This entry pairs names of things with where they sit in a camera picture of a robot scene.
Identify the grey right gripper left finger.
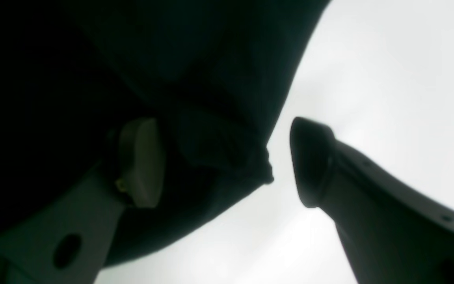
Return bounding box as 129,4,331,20
0,118,166,284

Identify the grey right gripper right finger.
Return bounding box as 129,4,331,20
290,117,454,284

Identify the black T-shirt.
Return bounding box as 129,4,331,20
0,0,329,267

